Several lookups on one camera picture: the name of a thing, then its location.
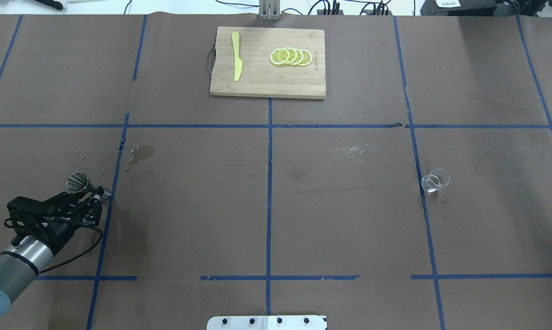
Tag aluminium frame post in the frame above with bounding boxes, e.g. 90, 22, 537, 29
259, 0, 282, 21

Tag clear shot glass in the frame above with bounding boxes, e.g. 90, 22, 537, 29
421, 168, 451, 193

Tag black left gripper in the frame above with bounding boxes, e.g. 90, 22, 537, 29
11, 188, 105, 250

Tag yellow plastic knife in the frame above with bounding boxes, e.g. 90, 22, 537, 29
231, 31, 244, 82

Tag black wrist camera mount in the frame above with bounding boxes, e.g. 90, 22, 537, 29
6, 195, 61, 227

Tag lemon slices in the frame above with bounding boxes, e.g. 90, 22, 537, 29
268, 47, 314, 67

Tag steel double jigger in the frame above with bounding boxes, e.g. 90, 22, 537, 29
65, 171, 112, 201

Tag wooden cutting board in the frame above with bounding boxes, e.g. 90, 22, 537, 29
210, 26, 326, 100

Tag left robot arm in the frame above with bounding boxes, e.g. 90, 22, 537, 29
0, 187, 111, 318

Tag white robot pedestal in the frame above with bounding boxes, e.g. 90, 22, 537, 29
206, 315, 328, 330

